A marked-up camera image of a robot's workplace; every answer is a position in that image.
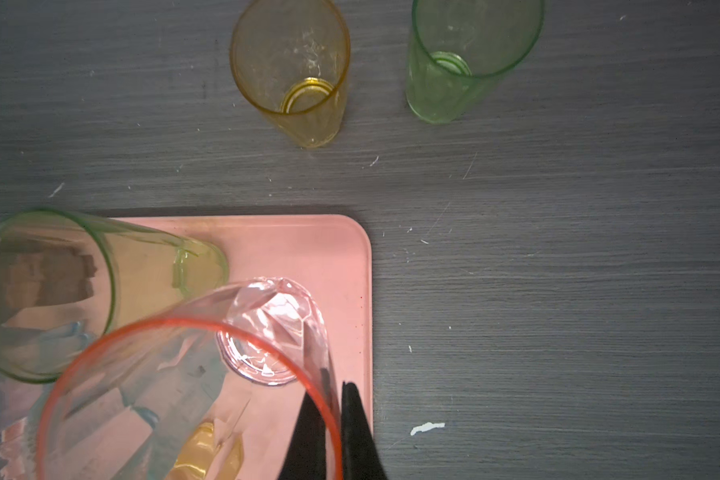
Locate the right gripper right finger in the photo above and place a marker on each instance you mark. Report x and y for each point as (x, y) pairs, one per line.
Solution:
(360, 459)

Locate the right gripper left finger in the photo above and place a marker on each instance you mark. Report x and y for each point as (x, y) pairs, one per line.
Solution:
(306, 455)

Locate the tall amber glass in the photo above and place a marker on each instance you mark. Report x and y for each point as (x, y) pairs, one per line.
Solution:
(211, 452)

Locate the pink glass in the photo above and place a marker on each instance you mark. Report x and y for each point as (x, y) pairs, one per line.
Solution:
(242, 356)

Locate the pink tray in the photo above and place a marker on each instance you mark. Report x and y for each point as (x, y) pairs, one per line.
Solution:
(328, 255)

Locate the teal glass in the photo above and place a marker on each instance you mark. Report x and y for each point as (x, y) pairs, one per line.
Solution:
(21, 406)

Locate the green glass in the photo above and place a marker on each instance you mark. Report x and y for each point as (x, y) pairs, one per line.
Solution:
(67, 279)
(459, 51)

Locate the short amber glass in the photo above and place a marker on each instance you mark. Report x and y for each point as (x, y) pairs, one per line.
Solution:
(290, 60)

